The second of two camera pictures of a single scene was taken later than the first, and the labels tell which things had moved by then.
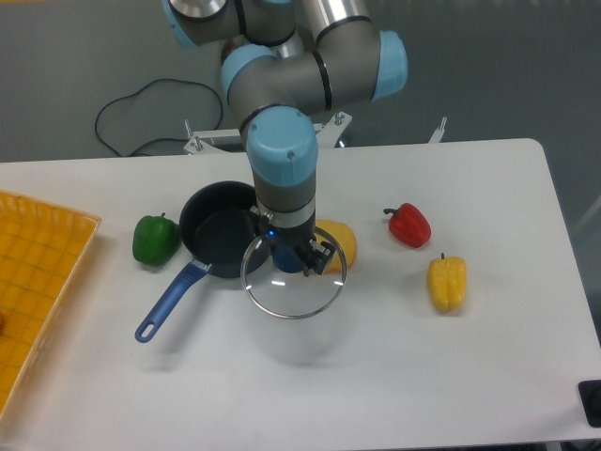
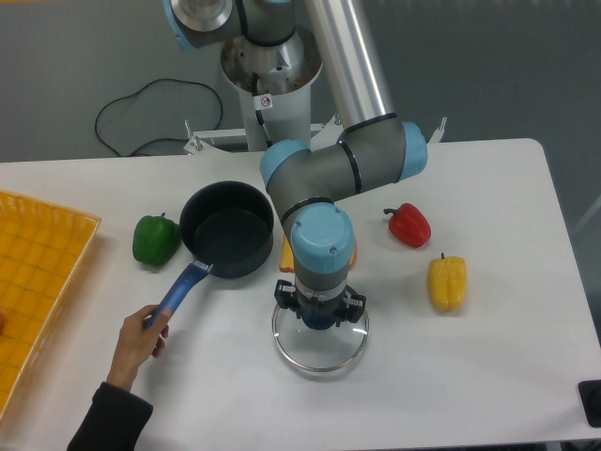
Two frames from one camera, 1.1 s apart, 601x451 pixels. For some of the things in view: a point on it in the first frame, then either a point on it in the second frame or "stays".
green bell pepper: [156, 239] stays
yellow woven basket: [43, 251] stays
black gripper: [318, 253] -> [355, 303]
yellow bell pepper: [448, 280] stays
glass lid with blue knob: [292, 295] -> [318, 349]
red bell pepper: [409, 225] stays
